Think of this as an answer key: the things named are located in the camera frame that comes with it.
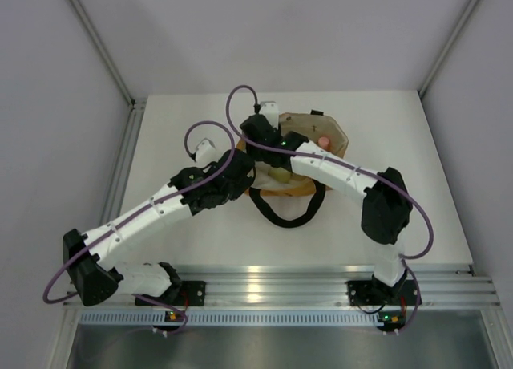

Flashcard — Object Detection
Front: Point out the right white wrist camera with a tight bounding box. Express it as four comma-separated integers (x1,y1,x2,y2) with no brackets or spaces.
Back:
259,101,280,129

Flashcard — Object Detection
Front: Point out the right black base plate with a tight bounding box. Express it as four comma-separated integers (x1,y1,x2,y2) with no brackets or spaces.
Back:
346,280,383,306

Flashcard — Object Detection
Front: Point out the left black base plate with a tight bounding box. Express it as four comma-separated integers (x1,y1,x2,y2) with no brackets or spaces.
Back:
143,281,206,307

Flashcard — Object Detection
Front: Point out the left aluminium frame post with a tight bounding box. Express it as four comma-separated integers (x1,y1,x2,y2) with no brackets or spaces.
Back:
55,0,139,109

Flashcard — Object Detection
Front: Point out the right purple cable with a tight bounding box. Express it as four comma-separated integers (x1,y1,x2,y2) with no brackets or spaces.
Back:
226,85,435,262

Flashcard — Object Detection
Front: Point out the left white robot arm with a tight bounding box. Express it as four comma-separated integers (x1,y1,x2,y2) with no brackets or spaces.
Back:
63,149,255,306

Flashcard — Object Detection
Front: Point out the aluminium mounting rail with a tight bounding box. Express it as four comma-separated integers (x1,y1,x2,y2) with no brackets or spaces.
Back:
63,263,500,310

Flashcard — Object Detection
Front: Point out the yellow pump lotion bottle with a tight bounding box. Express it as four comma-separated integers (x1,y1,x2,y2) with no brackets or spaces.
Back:
268,168,292,184

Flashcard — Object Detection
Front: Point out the orange bottle pink cap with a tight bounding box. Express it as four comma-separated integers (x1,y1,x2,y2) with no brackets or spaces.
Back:
317,136,330,149

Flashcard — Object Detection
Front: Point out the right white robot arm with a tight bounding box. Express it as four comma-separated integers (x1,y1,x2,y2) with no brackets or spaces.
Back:
240,114,413,306

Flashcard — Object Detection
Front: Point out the slotted grey cable duct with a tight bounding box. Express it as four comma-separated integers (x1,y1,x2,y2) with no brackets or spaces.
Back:
79,310,402,326

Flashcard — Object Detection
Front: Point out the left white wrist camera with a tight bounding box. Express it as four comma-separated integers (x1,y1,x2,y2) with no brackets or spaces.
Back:
194,138,219,168

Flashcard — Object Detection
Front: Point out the aluminium frame post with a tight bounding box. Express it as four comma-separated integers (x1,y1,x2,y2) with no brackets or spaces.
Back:
55,0,139,109
417,0,483,100

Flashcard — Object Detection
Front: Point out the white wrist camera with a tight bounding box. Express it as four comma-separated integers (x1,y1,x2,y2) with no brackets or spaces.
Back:
194,138,219,168
259,101,280,129

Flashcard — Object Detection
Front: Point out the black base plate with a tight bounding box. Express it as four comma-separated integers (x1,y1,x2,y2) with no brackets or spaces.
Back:
143,281,206,307
346,280,383,306

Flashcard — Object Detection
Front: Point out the tan canvas tote bag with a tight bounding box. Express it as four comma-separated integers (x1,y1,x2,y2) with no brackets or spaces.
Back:
237,110,349,229

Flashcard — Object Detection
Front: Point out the right aluminium frame post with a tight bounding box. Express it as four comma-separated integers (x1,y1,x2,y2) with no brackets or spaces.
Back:
417,0,483,100

